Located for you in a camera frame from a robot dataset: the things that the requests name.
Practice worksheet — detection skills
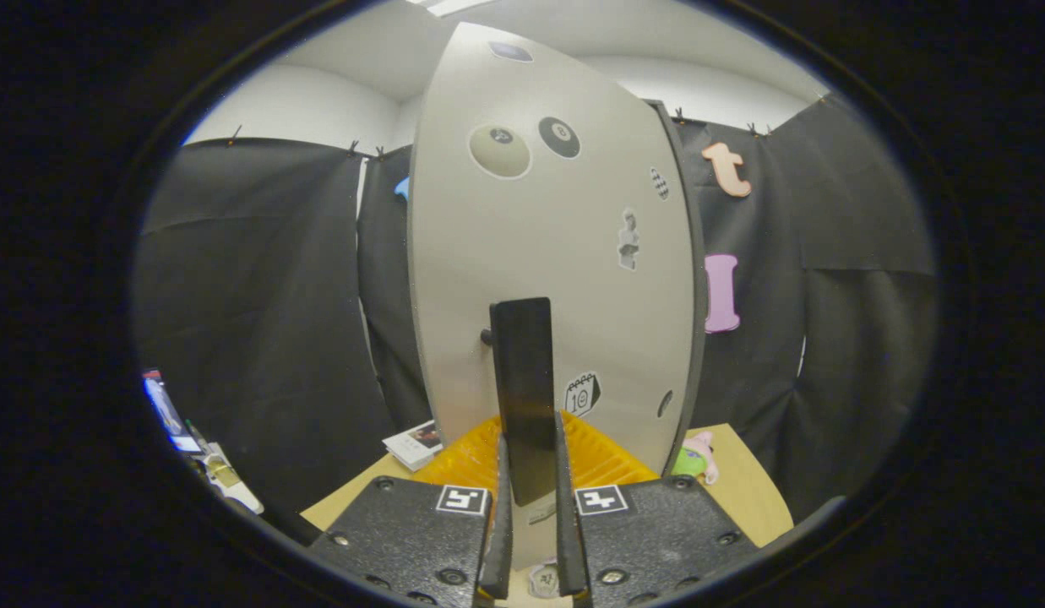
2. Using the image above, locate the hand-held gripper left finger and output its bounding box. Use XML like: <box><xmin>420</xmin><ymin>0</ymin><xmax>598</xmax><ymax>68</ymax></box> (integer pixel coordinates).
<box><xmin>307</xmin><ymin>414</ymin><xmax>514</xmax><ymax>605</ymax></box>

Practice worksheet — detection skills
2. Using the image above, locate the white printed box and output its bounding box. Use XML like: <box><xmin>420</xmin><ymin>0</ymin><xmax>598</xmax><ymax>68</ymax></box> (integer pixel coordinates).
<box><xmin>382</xmin><ymin>420</ymin><xmax>445</xmax><ymax>471</ymax></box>

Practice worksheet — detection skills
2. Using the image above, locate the black backdrop cloth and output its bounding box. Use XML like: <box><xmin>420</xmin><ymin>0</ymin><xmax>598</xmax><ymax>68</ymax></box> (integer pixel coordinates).
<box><xmin>133</xmin><ymin>93</ymin><xmax>937</xmax><ymax>524</ymax></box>

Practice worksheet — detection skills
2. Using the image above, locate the ceiling light panel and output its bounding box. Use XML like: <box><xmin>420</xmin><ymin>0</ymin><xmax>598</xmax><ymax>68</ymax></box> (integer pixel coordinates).
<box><xmin>404</xmin><ymin>0</ymin><xmax>489</xmax><ymax>18</ymax></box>

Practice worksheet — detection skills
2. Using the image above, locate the green plush toy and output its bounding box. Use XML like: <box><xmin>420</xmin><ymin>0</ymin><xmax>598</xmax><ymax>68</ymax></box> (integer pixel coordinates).
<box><xmin>672</xmin><ymin>431</ymin><xmax>719</xmax><ymax>485</ymax></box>

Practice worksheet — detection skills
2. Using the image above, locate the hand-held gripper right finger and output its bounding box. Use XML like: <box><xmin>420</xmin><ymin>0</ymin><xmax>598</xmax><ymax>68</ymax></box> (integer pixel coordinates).
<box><xmin>554</xmin><ymin>411</ymin><xmax>759</xmax><ymax>607</ymax></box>

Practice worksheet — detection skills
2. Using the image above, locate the black cabinet door handle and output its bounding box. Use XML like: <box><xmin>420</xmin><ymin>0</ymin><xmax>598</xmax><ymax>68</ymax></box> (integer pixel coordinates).
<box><xmin>480</xmin><ymin>297</ymin><xmax>558</xmax><ymax>508</ymax></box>

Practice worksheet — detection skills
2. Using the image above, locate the white and blue clutter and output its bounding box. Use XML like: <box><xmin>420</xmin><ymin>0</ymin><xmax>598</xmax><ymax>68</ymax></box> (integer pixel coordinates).
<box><xmin>142</xmin><ymin>367</ymin><xmax>265</xmax><ymax>516</ymax></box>

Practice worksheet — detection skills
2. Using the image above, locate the grey shoe cabinet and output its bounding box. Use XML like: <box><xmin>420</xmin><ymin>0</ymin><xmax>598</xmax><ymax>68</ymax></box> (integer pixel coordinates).
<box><xmin>649</xmin><ymin>100</ymin><xmax>709</xmax><ymax>453</ymax></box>

